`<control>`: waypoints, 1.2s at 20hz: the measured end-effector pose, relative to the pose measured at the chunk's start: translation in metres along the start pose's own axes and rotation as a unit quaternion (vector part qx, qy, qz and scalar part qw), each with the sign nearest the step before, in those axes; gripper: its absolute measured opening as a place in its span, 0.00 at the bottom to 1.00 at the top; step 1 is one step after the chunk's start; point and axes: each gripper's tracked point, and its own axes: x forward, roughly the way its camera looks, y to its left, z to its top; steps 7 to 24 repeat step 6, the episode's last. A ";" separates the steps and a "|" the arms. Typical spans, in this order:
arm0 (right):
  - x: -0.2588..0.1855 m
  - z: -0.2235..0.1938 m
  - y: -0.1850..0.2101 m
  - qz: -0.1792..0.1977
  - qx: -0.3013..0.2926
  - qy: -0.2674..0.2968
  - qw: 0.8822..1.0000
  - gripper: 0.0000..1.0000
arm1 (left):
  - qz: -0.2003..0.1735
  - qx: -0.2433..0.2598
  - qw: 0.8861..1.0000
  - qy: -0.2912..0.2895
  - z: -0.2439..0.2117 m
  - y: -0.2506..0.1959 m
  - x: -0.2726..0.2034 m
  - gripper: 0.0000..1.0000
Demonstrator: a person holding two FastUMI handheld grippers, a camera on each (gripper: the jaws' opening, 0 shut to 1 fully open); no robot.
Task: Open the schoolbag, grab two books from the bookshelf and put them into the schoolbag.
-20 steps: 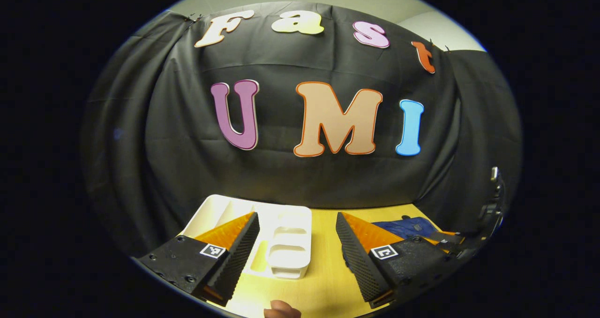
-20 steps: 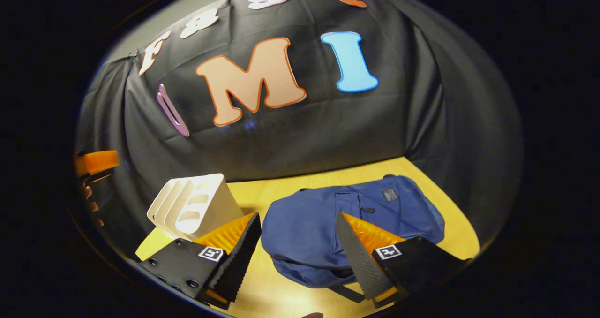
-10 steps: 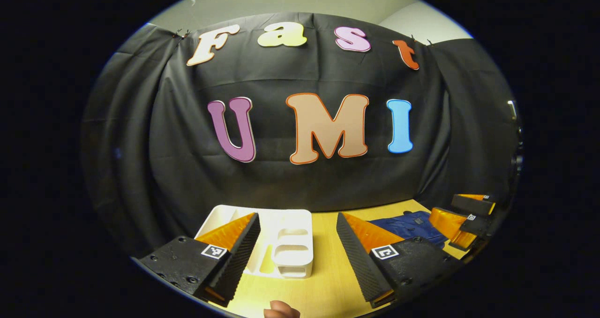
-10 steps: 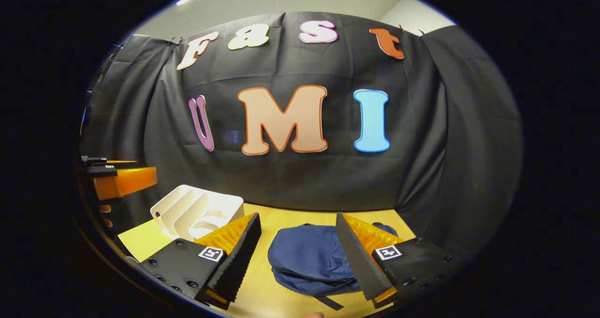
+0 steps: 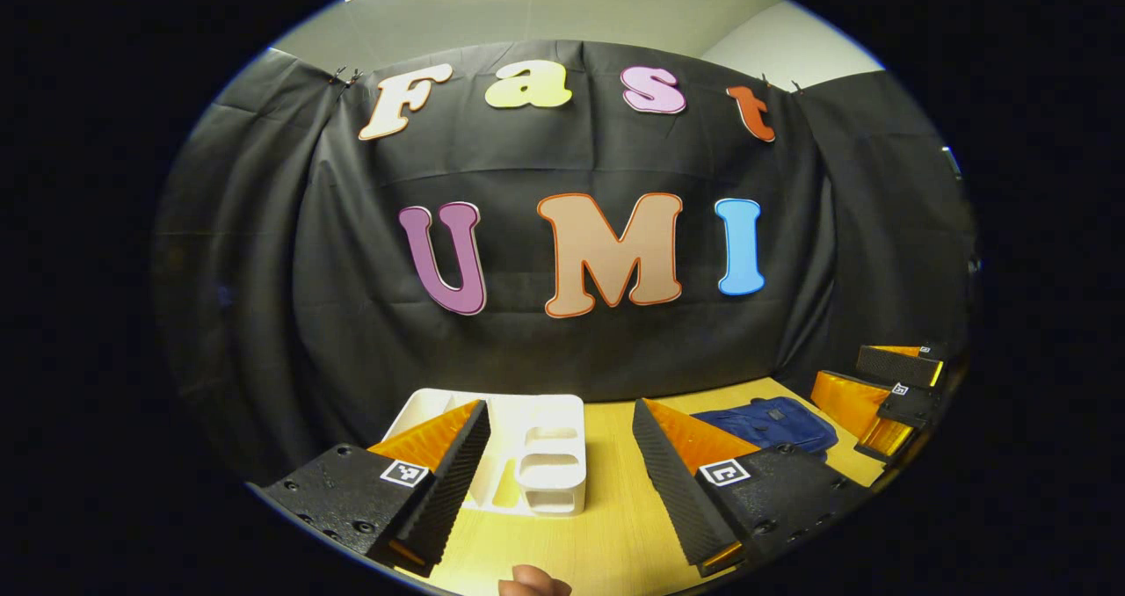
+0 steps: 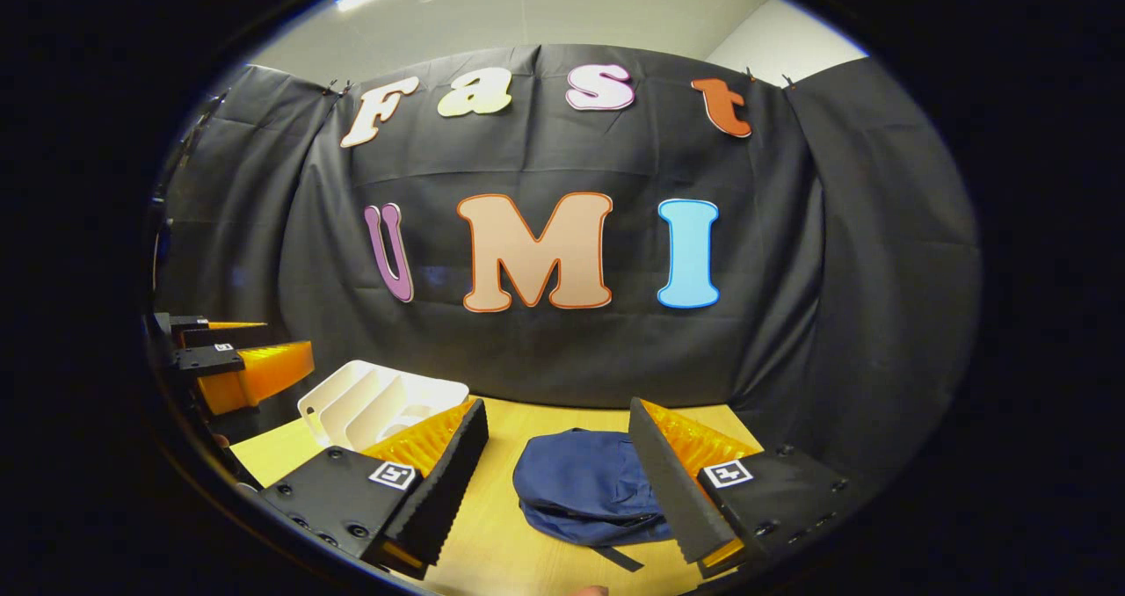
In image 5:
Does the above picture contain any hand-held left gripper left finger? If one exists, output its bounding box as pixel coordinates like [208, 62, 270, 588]
[261, 399, 491, 578]

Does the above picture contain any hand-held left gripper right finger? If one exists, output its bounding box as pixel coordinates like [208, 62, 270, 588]
[632, 397, 871, 578]

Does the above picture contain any blue schoolbag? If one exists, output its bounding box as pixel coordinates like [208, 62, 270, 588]
[690, 396, 838, 461]

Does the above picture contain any white plastic bookshelf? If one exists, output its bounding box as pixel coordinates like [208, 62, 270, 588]
[384, 388, 588, 518]

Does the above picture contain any black backdrop cloth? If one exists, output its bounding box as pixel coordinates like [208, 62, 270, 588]
[149, 38, 978, 491]

